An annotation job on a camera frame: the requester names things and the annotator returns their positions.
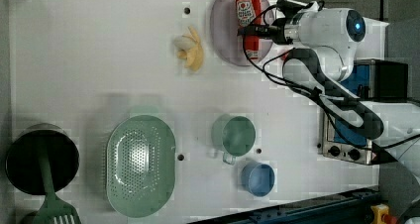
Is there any green slotted spatula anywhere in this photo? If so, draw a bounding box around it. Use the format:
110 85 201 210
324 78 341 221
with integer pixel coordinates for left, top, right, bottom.
33 139 82 224

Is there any blue metal rail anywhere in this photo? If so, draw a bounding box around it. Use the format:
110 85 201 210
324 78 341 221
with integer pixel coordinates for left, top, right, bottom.
189 188 382 224

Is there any silver toaster oven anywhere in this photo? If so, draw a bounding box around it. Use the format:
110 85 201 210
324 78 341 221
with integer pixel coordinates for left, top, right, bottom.
318 59 408 166

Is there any grey round plate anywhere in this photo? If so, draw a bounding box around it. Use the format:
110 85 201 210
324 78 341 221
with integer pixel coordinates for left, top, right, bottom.
210 0 274 66

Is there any yellow red emergency button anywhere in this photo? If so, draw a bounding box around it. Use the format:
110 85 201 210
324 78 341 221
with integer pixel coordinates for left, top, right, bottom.
370 204 397 224

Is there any green mug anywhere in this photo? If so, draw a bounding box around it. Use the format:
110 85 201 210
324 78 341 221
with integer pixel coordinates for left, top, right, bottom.
211 114 256 166

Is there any peeled plush banana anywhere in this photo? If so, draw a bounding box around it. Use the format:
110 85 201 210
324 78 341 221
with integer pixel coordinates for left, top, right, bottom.
173 26 204 71

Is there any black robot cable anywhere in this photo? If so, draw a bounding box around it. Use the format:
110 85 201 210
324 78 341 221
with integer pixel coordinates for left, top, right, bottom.
242 0 420 151

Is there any black pot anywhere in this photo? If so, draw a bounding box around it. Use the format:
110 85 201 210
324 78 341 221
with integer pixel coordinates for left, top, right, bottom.
5 123 79 195

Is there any green oval colander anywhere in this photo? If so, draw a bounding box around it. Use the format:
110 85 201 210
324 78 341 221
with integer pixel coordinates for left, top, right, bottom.
106 115 175 218

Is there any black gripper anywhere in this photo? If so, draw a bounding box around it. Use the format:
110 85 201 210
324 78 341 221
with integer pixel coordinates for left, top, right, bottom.
237 0 305 45

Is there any blue cup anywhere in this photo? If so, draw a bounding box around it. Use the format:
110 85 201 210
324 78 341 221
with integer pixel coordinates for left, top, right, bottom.
240 161 275 197

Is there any red plush ketchup bottle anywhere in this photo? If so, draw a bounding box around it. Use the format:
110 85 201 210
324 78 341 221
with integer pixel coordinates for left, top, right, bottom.
236 0 262 59

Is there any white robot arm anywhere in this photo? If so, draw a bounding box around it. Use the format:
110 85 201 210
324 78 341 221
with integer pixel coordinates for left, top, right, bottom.
238 0 420 177

